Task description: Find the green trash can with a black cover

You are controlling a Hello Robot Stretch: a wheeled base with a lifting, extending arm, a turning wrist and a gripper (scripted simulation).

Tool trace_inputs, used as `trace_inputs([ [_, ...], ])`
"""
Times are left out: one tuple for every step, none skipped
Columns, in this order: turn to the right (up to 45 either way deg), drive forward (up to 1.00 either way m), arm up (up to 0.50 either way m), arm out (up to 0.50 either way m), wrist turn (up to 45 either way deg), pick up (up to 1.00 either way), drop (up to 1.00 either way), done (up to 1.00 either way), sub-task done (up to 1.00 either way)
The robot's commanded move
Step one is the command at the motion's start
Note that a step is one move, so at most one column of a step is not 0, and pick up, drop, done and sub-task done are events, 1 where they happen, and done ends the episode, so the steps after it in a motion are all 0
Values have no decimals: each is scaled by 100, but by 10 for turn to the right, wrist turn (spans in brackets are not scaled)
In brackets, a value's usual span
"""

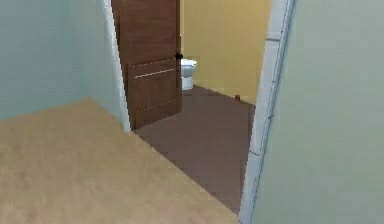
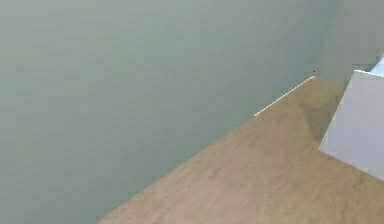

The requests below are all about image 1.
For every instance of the white toilet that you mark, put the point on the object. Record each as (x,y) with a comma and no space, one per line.
(187,70)

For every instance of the small brown floor object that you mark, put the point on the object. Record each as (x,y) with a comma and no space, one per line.
(237,97)

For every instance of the brown wooden room door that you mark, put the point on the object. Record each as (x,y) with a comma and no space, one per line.
(150,60)

